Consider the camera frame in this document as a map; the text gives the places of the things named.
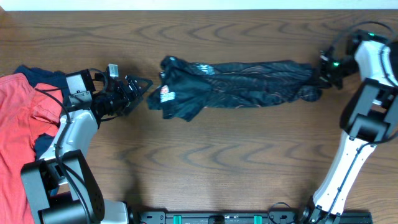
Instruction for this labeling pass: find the navy blue shirt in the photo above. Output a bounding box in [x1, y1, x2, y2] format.
[15, 65, 70, 160]

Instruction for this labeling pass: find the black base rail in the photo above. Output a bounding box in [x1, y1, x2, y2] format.
[134, 210, 373, 224]

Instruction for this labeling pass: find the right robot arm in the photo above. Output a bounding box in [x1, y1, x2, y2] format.
[297, 30, 397, 223]

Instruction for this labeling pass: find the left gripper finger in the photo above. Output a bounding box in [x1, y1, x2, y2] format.
[126, 75, 153, 93]
[124, 95, 144, 116]

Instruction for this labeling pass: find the black garment at right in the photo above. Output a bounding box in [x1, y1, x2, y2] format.
[389, 41, 398, 80]

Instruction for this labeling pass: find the red shirt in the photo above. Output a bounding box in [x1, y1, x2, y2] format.
[1, 73, 63, 223]

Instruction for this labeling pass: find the black patterned sports jersey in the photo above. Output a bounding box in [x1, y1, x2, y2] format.
[147, 56, 322, 121]

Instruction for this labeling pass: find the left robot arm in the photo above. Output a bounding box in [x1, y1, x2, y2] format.
[21, 70, 153, 223]

